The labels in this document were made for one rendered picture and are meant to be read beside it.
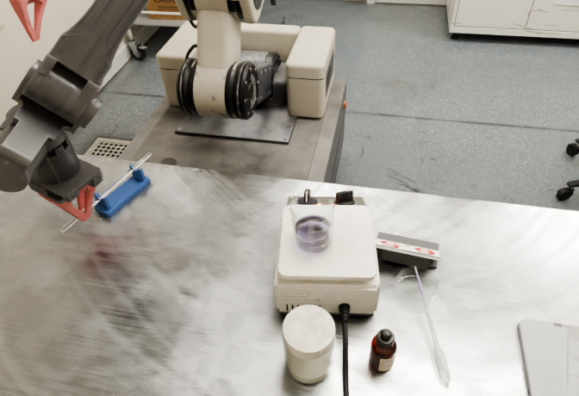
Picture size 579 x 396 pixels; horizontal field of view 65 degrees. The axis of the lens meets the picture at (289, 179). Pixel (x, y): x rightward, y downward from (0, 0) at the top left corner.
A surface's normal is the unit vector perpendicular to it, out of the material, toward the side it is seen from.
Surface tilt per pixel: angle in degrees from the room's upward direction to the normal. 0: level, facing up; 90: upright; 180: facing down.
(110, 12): 72
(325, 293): 90
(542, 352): 0
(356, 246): 0
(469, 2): 90
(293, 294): 90
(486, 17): 90
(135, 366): 0
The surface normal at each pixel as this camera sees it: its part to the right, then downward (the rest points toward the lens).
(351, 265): -0.04, -0.73
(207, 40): -0.20, 0.28
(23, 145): 0.68, -0.47
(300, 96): -0.21, 0.67
